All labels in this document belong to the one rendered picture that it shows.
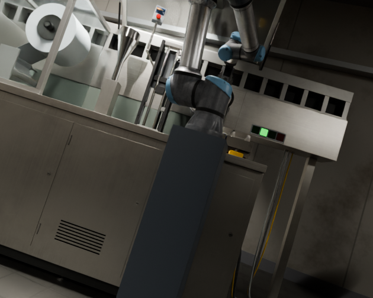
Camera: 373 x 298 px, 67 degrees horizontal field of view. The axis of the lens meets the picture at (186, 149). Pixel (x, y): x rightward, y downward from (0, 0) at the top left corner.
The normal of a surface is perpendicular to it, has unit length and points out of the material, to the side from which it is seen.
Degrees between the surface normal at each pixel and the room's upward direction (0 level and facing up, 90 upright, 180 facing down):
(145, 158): 90
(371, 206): 90
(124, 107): 90
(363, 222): 90
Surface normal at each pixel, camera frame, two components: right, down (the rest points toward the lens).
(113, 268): -0.04, -0.09
